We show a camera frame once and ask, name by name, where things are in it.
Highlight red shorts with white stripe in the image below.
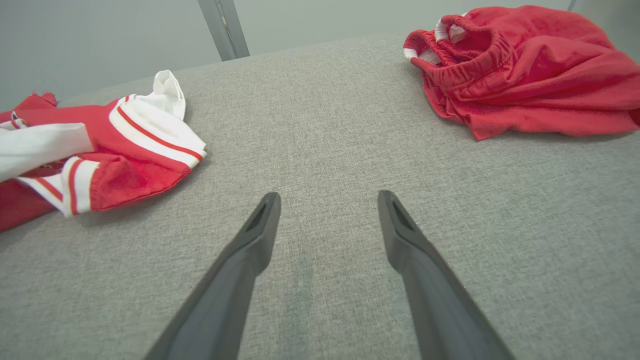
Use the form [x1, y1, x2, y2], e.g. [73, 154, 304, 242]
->
[403, 5, 640, 141]

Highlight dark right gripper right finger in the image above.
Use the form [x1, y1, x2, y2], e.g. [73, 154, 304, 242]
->
[377, 190, 516, 360]

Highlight red white basketball jersey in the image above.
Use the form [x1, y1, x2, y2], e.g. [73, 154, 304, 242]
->
[0, 70, 207, 233]

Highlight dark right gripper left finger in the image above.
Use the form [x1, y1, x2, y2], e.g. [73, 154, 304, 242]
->
[144, 191, 282, 360]

